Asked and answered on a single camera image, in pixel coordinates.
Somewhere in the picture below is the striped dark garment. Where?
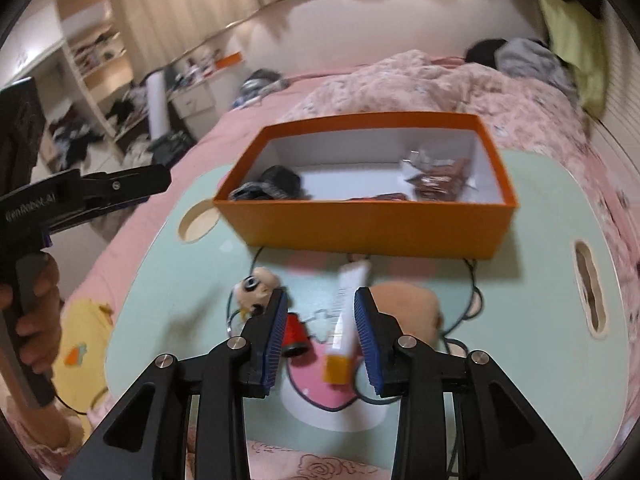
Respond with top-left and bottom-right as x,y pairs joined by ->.
240,69 -> 288,103

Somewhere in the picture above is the dark patterned cloth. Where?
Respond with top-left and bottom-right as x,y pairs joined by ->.
228,165 -> 307,202

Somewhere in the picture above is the person's left hand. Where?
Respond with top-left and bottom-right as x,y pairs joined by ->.
0,252 -> 63,386

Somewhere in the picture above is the white roll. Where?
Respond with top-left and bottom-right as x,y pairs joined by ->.
146,71 -> 171,141

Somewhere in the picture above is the white nightstand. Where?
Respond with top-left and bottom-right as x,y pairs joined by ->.
170,82 -> 218,121

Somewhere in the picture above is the beige curtain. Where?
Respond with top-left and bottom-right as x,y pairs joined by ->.
107,0 -> 451,71

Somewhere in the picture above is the grey clothes heap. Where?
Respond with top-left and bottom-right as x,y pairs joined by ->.
150,132 -> 196,161

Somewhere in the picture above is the orange cardboard box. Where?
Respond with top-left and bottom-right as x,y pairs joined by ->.
213,112 -> 519,261

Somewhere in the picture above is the cartoon figurine keychain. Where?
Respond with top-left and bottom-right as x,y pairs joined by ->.
227,266 -> 281,338

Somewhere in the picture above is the black garment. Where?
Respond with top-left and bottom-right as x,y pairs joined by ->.
465,40 -> 506,68

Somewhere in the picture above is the yellow-green cloth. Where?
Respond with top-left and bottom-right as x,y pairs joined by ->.
537,0 -> 608,116

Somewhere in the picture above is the light green cartoon table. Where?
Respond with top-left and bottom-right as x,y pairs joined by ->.
282,50 -> 640,411

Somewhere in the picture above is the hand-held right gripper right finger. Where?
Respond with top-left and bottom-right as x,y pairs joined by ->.
353,287 -> 583,480

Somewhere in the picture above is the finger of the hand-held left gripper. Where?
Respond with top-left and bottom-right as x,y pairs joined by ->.
50,195 -> 151,235
80,163 -> 172,211

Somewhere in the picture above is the white bookshelf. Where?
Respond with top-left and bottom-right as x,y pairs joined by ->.
50,0 -> 141,146

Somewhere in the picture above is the white padded headboard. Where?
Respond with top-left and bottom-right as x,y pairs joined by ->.
145,0 -> 551,111

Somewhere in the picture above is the person's left forearm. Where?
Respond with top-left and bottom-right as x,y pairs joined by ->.
5,395 -> 76,453

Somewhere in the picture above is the red thread spool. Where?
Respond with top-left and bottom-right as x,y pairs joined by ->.
282,312 -> 315,358

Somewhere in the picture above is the grey garment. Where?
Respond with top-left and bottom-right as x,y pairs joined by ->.
495,39 -> 578,98

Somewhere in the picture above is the pile of dark clothes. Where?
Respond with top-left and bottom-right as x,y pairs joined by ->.
47,110 -> 108,166

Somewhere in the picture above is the white lip balm tube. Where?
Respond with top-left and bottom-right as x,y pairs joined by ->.
321,260 -> 373,386

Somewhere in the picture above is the dark wallet with red emblem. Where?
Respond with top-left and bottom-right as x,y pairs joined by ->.
402,155 -> 476,202

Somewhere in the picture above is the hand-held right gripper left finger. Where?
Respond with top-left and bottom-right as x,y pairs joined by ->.
60,287 -> 291,480

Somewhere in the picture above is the yellow cartoon pillow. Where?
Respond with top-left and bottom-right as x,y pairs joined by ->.
50,297 -> 118,411

